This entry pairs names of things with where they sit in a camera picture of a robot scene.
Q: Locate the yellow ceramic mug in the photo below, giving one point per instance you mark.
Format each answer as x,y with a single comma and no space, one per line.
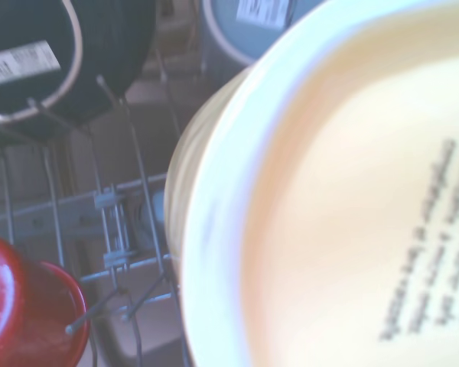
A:
329,210

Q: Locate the grey ceramic mug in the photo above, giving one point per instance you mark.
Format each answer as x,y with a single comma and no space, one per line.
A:
248,30

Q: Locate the red speckled enamel mug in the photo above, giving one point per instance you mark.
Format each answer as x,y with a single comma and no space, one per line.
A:
27,306

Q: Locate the black bowl with label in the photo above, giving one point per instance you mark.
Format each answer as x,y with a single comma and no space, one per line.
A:
61,57

